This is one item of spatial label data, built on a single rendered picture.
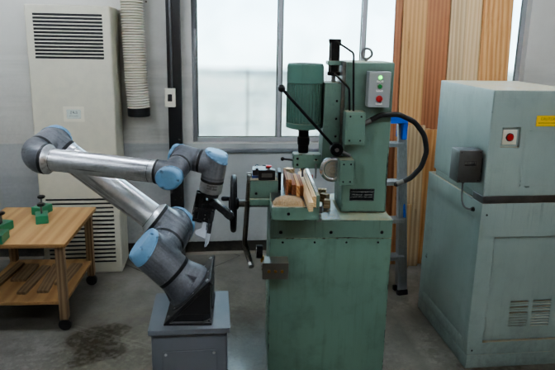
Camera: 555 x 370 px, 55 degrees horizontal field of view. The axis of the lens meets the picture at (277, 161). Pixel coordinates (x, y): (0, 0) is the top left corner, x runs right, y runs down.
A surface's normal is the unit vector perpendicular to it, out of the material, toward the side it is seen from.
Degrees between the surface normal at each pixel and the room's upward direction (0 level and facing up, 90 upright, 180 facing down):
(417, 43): 87
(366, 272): 90
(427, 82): 87
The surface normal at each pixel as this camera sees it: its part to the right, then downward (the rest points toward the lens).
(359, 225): 0.05, 0.22
